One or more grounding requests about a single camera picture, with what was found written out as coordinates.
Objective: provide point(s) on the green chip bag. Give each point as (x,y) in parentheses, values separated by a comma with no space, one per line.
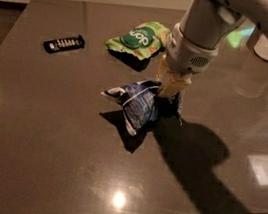
(142,41)

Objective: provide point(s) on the blue chip bag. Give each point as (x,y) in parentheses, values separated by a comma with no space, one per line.
(141,104)

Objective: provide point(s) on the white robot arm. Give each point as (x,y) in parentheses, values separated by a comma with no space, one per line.
(194,41)

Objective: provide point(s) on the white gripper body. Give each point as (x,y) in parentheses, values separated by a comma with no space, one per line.
(186,58)

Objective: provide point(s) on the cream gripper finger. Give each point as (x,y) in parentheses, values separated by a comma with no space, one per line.
(173,83)
(161,69)

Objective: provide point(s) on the black snack bar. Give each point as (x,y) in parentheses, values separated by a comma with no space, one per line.
(64,44)

